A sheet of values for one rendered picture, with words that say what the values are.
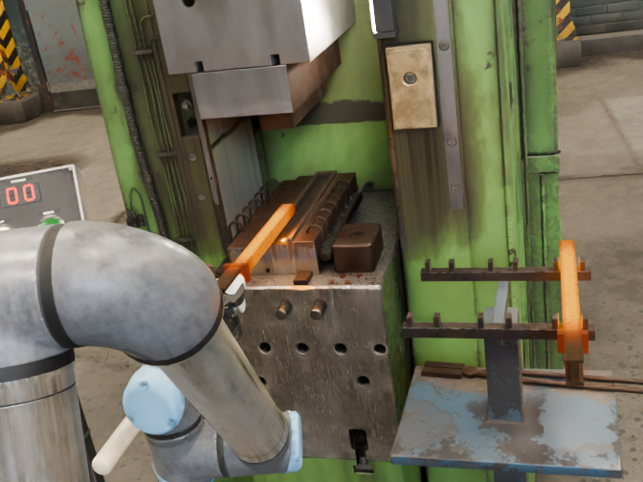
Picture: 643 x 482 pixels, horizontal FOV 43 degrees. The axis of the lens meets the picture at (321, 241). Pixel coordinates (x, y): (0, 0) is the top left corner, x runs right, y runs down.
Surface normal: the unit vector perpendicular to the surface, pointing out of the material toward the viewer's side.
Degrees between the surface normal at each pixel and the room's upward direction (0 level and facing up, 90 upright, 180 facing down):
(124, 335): 111
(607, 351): 0
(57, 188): 60
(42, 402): 78
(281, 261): 90
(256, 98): 90
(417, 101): 90
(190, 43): 90
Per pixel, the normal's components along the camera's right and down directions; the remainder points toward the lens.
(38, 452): 0.56, 0.00
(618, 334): -0.14, -0.91
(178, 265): 0.71, -0.47
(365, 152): -0.25, 0.42
